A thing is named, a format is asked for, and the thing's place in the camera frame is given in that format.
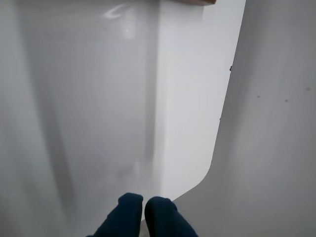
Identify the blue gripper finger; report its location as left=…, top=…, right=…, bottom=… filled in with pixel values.
left=86, top=193, right=145, bottom=237
left=144, top=196, right=198, bottom=237

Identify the wooden chessboard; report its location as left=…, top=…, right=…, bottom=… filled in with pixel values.
left=160, top=0, right=217, bottom=6

